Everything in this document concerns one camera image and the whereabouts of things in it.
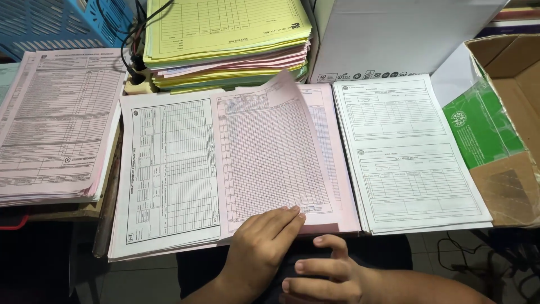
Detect person's left hand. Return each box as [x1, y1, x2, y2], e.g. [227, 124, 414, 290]
[219, 205, 307, 294]

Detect person's right hand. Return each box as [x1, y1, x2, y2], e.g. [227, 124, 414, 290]
[281, 235, 377, 304]

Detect single pink grid form sheet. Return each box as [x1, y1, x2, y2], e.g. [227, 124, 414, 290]
[210, 70, 343, 237]

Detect stack of pink grid forms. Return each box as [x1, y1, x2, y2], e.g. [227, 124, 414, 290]
[295, 83, 362, 235]

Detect person's dark shorts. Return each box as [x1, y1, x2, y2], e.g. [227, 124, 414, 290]
[176, 234, 414, 304]

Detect stack of white work-order forms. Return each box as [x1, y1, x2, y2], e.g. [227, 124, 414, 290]
[107, 89, 232, 262]

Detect stack of white double-table forms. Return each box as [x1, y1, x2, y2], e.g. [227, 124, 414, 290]
[332, 74, 494, 236]

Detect tall pile of yellow and pink forms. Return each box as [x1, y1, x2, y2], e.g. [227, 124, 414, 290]
[143, 0, 314, 94]

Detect cream power strip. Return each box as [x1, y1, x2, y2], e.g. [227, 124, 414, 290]
[123, 68, 159, 95]

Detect white carton box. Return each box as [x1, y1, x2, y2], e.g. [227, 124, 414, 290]
[308, 0, 511, 84]

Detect green plastic-wrapped packet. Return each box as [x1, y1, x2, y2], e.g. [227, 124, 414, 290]
[442, 78, 528, 170]

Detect black plug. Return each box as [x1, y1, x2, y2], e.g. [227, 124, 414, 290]
[129, 54, 147, 84]

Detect blank white paper sheet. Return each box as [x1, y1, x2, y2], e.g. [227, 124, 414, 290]
[430, 42, 482, 108]

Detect brown cardboard box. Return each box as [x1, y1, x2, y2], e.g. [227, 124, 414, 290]
[464, 34, 540, 229]

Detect stack of pink checklist forms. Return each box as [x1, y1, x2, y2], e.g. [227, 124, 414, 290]
[0, 48, 129, 207]

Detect red plastic object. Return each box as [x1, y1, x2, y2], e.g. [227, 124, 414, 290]
[0, 213, 30, 231]

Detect stack of books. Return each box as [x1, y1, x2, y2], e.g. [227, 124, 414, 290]
[474, 0, 540, 39]

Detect blue plastic basket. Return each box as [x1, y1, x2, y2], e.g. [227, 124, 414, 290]
[0, 0, 136, 63]

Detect light blue paper sheet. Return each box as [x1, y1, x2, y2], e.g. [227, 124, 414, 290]
[0, 62, 21, 104]

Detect black cables on floor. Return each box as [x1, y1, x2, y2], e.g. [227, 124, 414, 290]
[436, 230, 540, 292]

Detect black power cable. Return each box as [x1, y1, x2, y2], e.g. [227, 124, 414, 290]
[96, 0, 176, 81]

